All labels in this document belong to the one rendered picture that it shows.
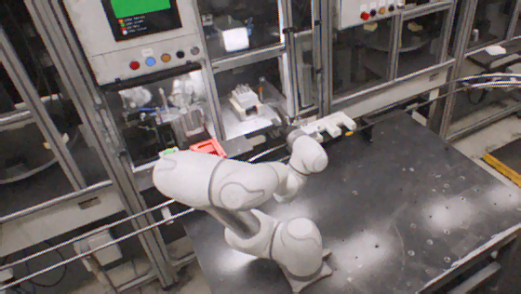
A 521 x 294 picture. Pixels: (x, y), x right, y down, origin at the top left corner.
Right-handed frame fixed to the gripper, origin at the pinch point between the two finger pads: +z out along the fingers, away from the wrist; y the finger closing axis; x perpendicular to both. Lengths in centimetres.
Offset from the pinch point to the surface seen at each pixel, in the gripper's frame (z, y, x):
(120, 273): 48, -112, 93
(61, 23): 22, 50, 65
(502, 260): -80, -83, -89
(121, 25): 18, 47, 48
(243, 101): 33.2, -10.3, 3.2
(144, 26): 18, 45, 40
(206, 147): 15.8, -17.3, 30.4
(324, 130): 8.0, -27.4, -31.2
